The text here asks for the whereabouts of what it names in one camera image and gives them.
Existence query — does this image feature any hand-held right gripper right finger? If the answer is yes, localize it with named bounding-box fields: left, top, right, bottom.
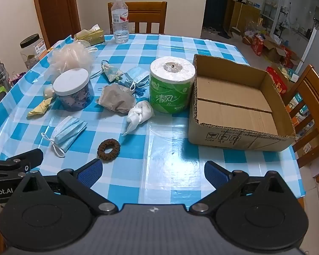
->
left=189, top=161, right=298, bottom=215

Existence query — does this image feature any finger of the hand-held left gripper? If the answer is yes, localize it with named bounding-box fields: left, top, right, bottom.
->
left=0, top=149, right=44, bottom=179

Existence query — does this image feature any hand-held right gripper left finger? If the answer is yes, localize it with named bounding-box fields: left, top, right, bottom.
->
left=9, top=159, right=119, bottom=215

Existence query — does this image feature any brown scrunchie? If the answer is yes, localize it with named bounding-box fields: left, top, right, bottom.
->
left=97, top=139, right=121, bottom=162

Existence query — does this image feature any blue face mask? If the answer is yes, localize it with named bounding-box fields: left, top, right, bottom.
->
left=121, top=66, right=151, bottom=97
left=41, top=115, right=88, bottom=158

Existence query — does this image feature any blue and white round toy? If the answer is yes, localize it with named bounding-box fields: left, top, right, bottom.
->
left=43, top=84, right=56, bottom=99

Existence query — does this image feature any white knotted cloth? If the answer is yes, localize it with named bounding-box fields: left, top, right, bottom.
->
left=122, top=100, right=155, bottom=136

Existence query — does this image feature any brown cardboard box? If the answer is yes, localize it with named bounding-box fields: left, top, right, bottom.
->
left=189, top=54, right=297, bottom=152

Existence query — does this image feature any blue floral sachet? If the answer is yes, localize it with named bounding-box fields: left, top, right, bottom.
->
left=100, top=60, right=125, bottom=83

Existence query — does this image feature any beige mesh bath pouf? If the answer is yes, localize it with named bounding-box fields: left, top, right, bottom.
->
left=46, top=44, right=99, bottom=76

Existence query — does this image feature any blue white checkered tablecloth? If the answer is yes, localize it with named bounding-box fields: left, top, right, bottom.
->
left=0, top=33, right=305, bottom=218

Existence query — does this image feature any pen holder with pens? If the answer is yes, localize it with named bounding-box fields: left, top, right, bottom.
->
left=0, top=60, right=14, bottom=93

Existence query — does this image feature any clear jar with white lid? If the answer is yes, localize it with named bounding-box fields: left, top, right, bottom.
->
left=53, top=68, right=95, bottom=112

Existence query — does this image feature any green wrapped toilet paper roll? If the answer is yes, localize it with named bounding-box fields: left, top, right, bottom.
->
left=149, top=56, right=196, bottom=113

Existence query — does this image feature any clear jar with black lid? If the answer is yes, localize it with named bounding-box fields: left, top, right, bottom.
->
left=19, top=34, right=48, bottom=68

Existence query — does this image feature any wooden chair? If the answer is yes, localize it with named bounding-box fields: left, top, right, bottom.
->
left=282, top=64, right=319, bottom=168
left=108, top=1, right=167, bottom=35

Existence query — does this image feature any open cardboard carton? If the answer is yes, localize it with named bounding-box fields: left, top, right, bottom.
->
left=263, top=36, right=285, bottom=63

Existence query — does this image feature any yellow-green tissue pack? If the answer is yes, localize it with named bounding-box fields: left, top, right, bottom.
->
left=74, top=24, right=105, bottom=45

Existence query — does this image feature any brown wooden door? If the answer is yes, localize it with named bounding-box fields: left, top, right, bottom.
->
left=30, top=0, right=81, bottom=47

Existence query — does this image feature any clear plastic water bottle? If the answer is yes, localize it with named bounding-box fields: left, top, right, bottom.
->
left=111, top=0, right=130, bottom=44

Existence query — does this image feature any grey refrigerator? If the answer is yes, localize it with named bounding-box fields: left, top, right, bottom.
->
left=299, top=28, right=319, bottom=81

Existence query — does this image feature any wooden cabinet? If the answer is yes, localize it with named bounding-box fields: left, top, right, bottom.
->
left=230, top=0, right=261, bottom=34

